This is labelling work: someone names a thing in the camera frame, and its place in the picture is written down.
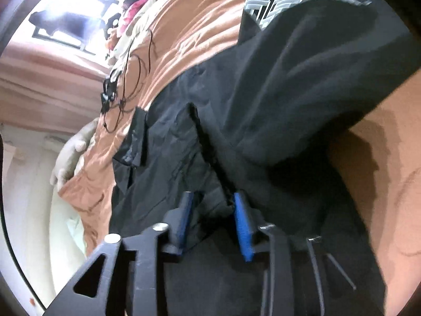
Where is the black garment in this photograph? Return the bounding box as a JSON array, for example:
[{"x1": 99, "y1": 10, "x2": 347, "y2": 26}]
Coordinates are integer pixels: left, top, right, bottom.
[{"x1": 108, "y1": 0, "x2": 415, "y2": 316}]

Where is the small black device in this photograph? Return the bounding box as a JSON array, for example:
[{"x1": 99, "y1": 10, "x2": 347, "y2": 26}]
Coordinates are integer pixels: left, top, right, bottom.
[{"x1": 100, "y1": 77, "x2": 118, "y2": 113}]

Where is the pile of clothes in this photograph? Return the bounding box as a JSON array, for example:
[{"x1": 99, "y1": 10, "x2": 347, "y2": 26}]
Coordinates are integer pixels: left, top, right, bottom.
[{"x1": 106, "y1": 0, "x2": 186, "y2": 70}]

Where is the pink cloth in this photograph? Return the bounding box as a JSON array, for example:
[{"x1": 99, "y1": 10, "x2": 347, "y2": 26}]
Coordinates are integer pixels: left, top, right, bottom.
[{"x1": 119, "y1": 0, "x2": 149, "y2": 35}]

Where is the thin black cable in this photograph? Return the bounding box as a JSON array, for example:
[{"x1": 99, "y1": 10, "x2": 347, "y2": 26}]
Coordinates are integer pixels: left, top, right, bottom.
[{"x1": 102, "y1": 28, "x2": 157, "y2": 134}]

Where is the orange-brown bed sheet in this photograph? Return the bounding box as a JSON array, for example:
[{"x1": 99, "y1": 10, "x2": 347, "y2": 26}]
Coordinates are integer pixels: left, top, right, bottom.
[{"x1": 57, "y1": 0, "x2": 421, "y2": 316}]

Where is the window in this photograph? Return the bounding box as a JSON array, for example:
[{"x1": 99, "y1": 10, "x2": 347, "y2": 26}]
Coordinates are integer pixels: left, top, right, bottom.
[{"x1": 29, "y1": 0, "x2": 134, "y2": 56}]

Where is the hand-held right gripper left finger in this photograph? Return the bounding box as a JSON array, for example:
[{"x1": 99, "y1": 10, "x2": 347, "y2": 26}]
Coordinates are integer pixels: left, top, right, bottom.
[{"x1": 43, "y1": 191, "x2": 196, "y2": 316}]

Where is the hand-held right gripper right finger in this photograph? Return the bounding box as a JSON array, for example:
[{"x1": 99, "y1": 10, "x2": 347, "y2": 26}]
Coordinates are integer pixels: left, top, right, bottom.
[{"x1": 232, "y1": 190, "x2": 385, "y2": 316}]

